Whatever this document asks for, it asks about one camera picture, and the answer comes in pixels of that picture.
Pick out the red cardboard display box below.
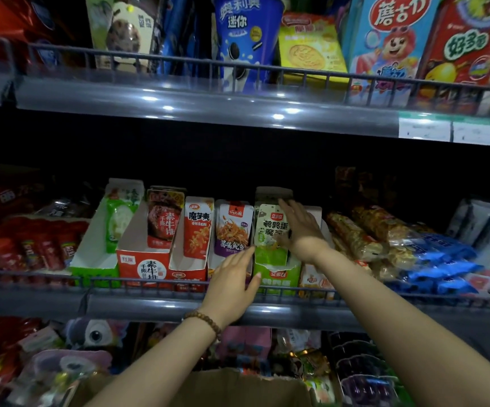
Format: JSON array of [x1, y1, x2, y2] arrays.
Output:
[[116, 187, 186, 289]]

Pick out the pink box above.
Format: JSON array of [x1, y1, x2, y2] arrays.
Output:
[[221, 326, 274, 361]]

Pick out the long clear cracker pack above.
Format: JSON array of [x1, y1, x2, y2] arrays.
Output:
[[351, 205, 424, 247], [326, 212, 388, 263]]

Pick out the white black snack packets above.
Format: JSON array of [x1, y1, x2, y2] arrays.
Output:
[[445, 198, 490, 272]]

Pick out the shiny red snack bag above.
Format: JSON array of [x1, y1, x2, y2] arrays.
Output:
[[0, 0, 60, 69]]

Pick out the cream green cookie box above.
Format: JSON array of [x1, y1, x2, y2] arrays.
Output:
[[85, 0, 162, 73]]

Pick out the white purple snack packet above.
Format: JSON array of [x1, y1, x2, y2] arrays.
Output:
[[214, 200, 255, 258]]

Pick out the grey metal shelf with labels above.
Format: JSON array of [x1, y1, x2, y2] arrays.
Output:
[[0, 31, 490, 149]]

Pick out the stack of dark purple cups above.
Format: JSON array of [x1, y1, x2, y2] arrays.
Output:
[[329, 330, 403, 407]]

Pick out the green clear snack packet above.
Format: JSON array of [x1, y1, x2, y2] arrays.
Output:
[[105, 196, 136, 254]]

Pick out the white green price label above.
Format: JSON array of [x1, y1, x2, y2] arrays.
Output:
[[452, 118, 490, 147], [398, 114, 453, 143]]

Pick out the person's right forearm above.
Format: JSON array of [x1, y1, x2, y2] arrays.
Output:
[[312, 248, 490, 407]]

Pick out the yellow biscuit box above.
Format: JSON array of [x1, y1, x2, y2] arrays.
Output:
[[277, 12, 350, 88]]

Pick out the light blue cartoon box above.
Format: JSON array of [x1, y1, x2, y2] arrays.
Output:
[[342, 0, 443, 107]]

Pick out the blue cookie cup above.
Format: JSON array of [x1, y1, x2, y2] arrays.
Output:
[[210, 0, 289, 94]]

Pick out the brown red snack packet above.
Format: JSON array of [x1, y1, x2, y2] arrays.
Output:
[[147, 187, 186, 250]]

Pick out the blue snack packet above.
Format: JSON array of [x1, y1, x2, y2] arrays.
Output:
[[404, 260, 484, 281], [414, 233, 477, 260], [435, 277, 480, 295]]

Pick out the dark blue cookie packets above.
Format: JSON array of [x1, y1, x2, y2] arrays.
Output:
[[159, 0, 213, 77]]

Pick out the red orange snack packet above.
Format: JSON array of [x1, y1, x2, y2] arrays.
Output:
[[183, 196, 215, 260]]

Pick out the red pie box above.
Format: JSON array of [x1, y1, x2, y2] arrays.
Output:
[[414, 0, 490, 116]]

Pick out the clear toy package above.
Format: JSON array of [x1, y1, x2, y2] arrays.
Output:
[[7, 349, 113, 407]]

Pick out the orange white display box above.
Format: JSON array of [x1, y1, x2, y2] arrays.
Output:
[[298, 206, 335, 300]]

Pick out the row of red snack packets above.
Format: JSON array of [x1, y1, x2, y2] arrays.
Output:
[[0, 216, 90, 272]]

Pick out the person's left hand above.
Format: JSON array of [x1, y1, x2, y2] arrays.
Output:
[[198, 245, 263, 330]]

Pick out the colourful snack bags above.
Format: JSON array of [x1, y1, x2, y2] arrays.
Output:
[[270, 328, 335, 378]]

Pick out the green white display box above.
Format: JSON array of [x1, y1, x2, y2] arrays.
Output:
[[69, 178, 146, 289]]

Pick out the person's left forearm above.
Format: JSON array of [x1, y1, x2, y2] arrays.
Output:
[[84, 317, 220, 407]]

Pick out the person's right hand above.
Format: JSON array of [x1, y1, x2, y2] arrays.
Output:
[[277, 199, 333, 265]]

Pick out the brown bead bracelet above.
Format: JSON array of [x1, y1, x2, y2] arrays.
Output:
[[183, 309, 223, 340]]

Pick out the green white snack packet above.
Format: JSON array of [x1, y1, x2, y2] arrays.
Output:
[[253, 203, 290, 267]]

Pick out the brown cardboard box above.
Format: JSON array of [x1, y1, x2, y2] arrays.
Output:
[[70, 368, 314, 407]]

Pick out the grey owl plush toy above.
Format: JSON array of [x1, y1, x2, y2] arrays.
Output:
[[64, 318, 129, 350]]

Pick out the green cardboard display box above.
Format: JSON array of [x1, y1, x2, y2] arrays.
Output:
[[252, 186, 303, 295]]

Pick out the red white display box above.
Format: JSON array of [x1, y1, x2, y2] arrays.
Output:
[[168, 196, 215, 292]]

